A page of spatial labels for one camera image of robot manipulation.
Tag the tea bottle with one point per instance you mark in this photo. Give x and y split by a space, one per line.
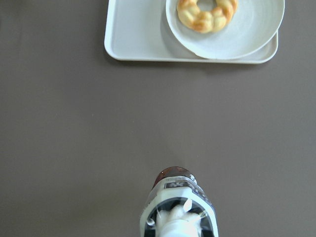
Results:
178 207

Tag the white rectangular serving tray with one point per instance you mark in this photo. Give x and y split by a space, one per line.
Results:
138 30

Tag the glazed twisted donut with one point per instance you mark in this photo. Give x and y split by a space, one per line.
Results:
191 16

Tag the white round plate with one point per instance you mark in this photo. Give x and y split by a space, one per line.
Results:
253 25

